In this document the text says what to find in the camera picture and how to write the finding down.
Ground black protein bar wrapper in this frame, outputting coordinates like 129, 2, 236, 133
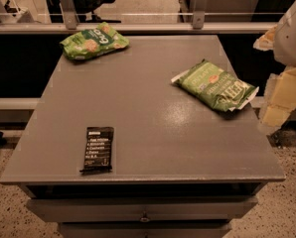
80, 127, 114, 175

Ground green jalapeno chip bag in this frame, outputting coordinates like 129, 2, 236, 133
171, 59, 259, 112

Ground dark office chair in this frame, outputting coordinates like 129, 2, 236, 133
46, 0, 115, 23

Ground grey lower drawer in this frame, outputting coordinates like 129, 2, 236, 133
59, 221, 230, 238

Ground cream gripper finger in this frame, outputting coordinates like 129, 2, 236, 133
259, 66, 296, 128
253, 26, 276, 51

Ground grey drawer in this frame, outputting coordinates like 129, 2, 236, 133
59, 221, 230, 238
26, 196, 258, 223

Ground green rice chip bag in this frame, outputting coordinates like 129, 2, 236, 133
60, 22, 129, 60

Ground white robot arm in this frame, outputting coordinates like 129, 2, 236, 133
253, 0, 296, 129

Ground grey metal railing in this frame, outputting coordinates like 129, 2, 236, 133
0, 0, 296, 36

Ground grey top drawer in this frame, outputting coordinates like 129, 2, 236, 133
26, 196, 258, 223

